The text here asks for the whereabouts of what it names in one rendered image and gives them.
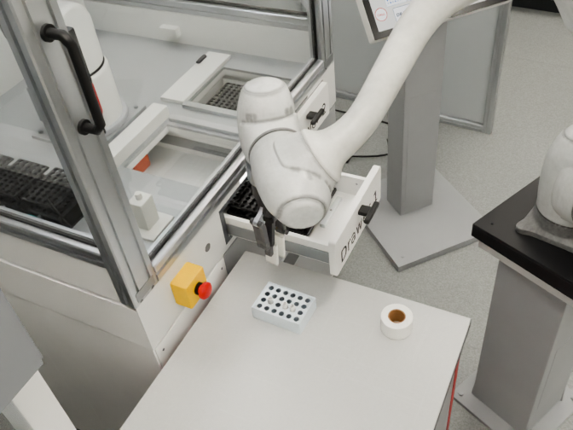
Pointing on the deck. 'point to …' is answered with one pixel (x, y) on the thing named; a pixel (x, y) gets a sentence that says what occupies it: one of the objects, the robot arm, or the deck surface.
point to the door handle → (49, 32)
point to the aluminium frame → (105, 169)
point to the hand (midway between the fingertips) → (274, 248)
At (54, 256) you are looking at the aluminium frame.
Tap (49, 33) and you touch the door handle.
